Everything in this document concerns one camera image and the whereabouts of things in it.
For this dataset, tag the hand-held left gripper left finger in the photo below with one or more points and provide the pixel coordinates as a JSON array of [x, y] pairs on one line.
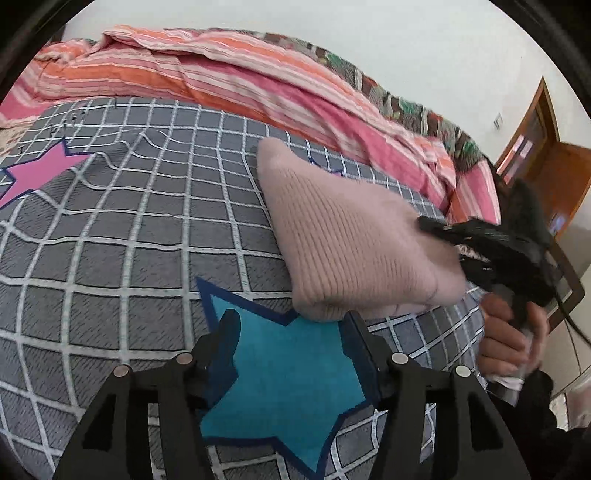
[[227, 357]]

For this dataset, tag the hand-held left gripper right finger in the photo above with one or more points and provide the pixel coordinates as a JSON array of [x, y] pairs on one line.
[[361, 357]]

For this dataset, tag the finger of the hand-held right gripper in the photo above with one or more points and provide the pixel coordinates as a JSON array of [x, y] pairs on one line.
[[455, 230], [478, 272]]

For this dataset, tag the pink knit sweater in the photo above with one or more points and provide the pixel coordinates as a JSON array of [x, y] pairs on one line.
[[351, 230]]

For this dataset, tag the person's right forearm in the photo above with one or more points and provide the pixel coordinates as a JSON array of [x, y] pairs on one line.
[[538, 401]]

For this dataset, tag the person's right hand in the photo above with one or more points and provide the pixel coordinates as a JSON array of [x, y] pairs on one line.
[[501, 341]]

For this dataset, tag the brown framed panel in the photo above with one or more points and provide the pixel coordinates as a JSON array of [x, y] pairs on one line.
[[575, 288]]

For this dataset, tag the wooden door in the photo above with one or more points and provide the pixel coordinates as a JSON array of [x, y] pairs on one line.
[[568, 175]]

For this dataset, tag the grey checked bed sheet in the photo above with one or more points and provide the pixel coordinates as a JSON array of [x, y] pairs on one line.
[[115, 240]]

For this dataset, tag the pink orange striped quilt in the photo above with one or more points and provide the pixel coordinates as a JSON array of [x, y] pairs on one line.
[[231, 78]]

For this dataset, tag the white wall switch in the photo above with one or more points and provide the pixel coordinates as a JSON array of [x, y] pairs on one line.
[[498, 121]]

